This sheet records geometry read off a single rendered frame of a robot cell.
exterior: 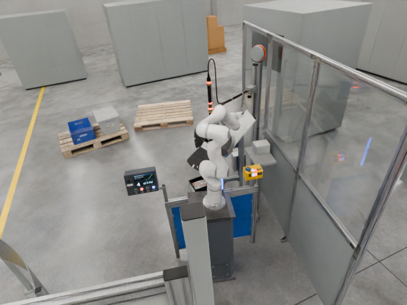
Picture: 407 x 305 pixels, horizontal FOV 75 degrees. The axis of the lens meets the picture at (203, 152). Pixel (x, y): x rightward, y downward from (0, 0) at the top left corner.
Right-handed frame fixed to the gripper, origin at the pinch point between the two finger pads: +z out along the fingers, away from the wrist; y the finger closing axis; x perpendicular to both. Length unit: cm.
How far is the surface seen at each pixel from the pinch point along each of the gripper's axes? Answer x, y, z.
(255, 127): -26, -23, 69
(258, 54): 47, 11, 51
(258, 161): -58, -17, 40
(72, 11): 572, -942, 586
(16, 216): -48, -324, -94
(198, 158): -33, -58, -4
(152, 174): -24, -59, -68
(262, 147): -47, -13, 52
